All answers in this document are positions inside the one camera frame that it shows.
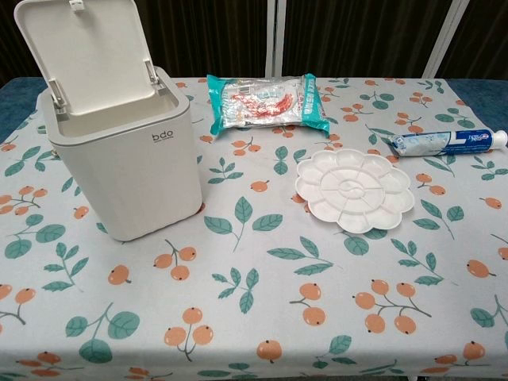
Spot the white square box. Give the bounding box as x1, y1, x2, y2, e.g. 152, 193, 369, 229
13, 0, 204, 242

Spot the dark pleated curtain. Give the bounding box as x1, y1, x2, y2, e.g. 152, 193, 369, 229
0, 0, 508, 87

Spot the white partition frame post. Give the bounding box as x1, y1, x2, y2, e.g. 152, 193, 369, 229
263, 0, 287, 79
421, 0, 472, 79

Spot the white flower paint palette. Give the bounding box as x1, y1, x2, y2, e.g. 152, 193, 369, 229
294, 147, 416, 233

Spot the teal clear snack packet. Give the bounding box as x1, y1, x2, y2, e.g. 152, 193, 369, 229
206, 72, 332, 140

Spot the blue white toothpaste tube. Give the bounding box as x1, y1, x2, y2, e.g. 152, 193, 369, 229
387, 129, 508, 159

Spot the floral leaf fruit tablecloth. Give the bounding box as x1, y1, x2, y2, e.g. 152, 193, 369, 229
0, 75, 508, 381

